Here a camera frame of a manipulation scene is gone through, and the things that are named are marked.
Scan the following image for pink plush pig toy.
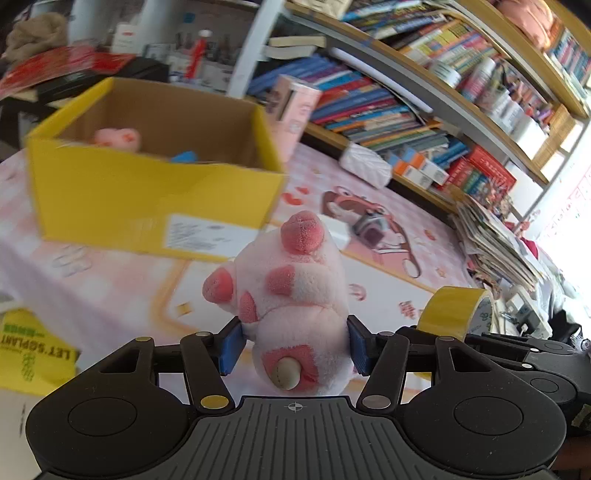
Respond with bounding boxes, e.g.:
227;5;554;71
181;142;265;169
202;210;350;397

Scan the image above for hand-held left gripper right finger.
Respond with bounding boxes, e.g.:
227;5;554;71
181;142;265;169
346;315;504;412

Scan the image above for white power strip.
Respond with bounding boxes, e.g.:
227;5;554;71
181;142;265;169
500;285;553;339

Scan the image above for stack of papers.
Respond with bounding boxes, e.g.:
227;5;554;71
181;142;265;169
451;188;542;298

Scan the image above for yellow green printed bag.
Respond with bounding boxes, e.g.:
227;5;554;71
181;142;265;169
0;307;82;397

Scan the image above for row of leaning books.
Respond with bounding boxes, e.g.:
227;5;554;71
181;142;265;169
248;54;472;160

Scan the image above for pink plush chick toy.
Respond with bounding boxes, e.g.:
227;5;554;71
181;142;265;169
93;127;142;153

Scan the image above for yellow tape roll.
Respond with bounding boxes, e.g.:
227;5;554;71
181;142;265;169
406;285;496;383

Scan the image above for yellow cardboard box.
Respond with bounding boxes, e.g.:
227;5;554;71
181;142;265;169
25;76;290;265

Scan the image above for red paper sheets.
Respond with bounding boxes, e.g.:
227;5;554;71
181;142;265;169
0;45;136;101

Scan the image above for row of shelved books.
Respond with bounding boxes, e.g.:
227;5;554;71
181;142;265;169
342;0;557;127

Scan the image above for pink backpack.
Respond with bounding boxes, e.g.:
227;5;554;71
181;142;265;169
493;0;556;52

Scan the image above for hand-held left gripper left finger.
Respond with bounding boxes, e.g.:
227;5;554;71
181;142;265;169
81;318;245;414

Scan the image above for orange blue carton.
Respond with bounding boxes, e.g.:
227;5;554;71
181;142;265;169
416;159;451;186
384;148;428;180

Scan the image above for pink checked printed tablecloth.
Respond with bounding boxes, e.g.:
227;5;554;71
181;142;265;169
0;138;491;400

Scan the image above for red boxed book set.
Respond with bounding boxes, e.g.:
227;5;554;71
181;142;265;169
444;145;518;210

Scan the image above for wooden bookshelf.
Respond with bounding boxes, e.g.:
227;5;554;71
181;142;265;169
228;0;591;222

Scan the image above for pink carton box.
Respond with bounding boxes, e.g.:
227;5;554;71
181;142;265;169
265;75;323;163

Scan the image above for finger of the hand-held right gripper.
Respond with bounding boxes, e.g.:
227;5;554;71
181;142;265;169
394;325;468;357

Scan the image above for brown plush toy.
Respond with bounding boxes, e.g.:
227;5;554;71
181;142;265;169
4;11;71;59

